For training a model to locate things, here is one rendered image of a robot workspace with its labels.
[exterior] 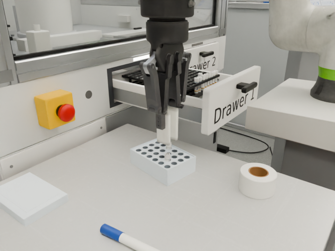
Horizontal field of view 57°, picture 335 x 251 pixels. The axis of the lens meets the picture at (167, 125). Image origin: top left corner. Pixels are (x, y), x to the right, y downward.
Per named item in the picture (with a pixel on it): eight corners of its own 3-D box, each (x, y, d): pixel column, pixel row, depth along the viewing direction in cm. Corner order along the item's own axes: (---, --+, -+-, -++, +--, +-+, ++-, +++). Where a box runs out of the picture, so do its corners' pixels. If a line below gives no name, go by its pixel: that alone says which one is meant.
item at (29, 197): (69, 200, 58) (67, 193, 57) (25, 227, 51) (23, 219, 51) (31, 178, 65) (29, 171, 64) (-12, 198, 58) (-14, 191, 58)
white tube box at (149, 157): (195, 171, 67) (196, 156, 66) (167, 186, 62) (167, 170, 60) (158, 151, 75) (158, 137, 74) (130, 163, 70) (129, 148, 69)
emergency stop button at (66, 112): (78, 119, 69) (76, 102, 68) (63, 125, 66) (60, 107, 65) (69, 116, 71) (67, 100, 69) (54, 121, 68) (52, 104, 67)
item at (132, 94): (249, 97, 90) (251, 77, 88) (204, 126, 71) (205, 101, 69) (145, 76, 112) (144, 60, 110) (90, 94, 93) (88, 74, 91)
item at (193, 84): (219, 76, 89) (219, 74, 89) (186, 90, 76) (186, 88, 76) (214, 75, 90) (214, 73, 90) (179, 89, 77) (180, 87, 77)
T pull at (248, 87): (257, 86, 78) (257, 81, 77) (245, 94, 72) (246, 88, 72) (244, 84, 80) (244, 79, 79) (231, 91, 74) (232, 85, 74)
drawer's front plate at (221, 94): (256, 102, 91) (260, 65, 87) (207, 136, 70) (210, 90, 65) (251, 101, 92) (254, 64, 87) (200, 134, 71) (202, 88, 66)
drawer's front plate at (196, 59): (218, 68, 130) (219, 42, 126) (178, 83, 109) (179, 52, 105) (214, 68, 131) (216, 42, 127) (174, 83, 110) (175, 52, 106)
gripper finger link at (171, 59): (175, 54, 54) (170, 54, 53) (170, 114, 58) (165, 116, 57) (157, 52, 56) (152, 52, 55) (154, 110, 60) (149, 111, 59)
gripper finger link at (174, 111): (164, 105, 62) (166, 104, 62) (164, 137, 64) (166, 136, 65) (176, 109, 60) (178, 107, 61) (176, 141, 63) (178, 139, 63)
